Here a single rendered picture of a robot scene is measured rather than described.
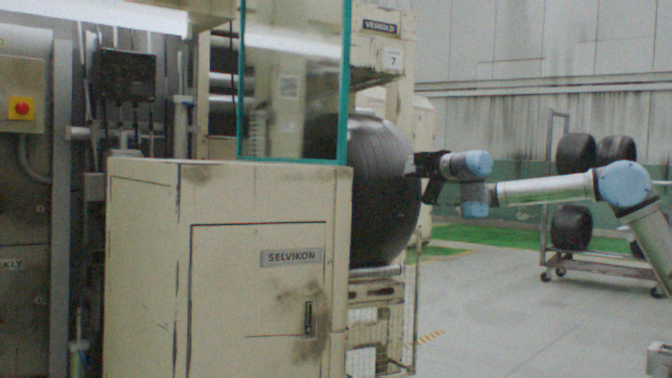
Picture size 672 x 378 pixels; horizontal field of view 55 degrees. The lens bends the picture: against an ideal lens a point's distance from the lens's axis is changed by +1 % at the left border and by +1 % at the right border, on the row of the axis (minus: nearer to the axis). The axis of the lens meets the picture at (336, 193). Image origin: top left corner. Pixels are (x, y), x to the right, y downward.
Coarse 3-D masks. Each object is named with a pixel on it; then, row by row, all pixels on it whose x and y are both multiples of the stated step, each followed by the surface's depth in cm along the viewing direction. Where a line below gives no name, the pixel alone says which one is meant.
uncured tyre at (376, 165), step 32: (352, 128) 212; (384, 128) 219; (352, 160) 206; (384, 160) 208; (352, 192) 205; (384, 192) 206; (416, 192) 213; (352, 224) 206; (384, 224) 209; (416, 224) 219; (352, 256) 213; (384, 256) 220
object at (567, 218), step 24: (552, 120) 708; (576, 144) 697; (600, 144) 684; (624, 144) 672; (576, 168) 697; (552, 216) 716; (576, 216) 699; (552, 240) 714; (576, 240) 698; (552, 264) 709; (576, 264) 725; (600, 264) 730
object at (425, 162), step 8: (424, 152) 197; (432, 152) 198; (440, 152) 193; (448, 152) 194; (416, 160) 200; (424, 160) 197; (432, 160) 197; (416, 168) 201; (424, 168) 197; (432, 168) 196; (424, 176) 197; (440, 176) 193
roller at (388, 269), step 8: (376, 264) 223; (384, 264) 224; (392, 264) 226; (352, 272) 216; (360, 272) 217; (368, 272) 219; (376, 272) 221; (384, 272) 223; (392, 272) 225; (400, 272) 227
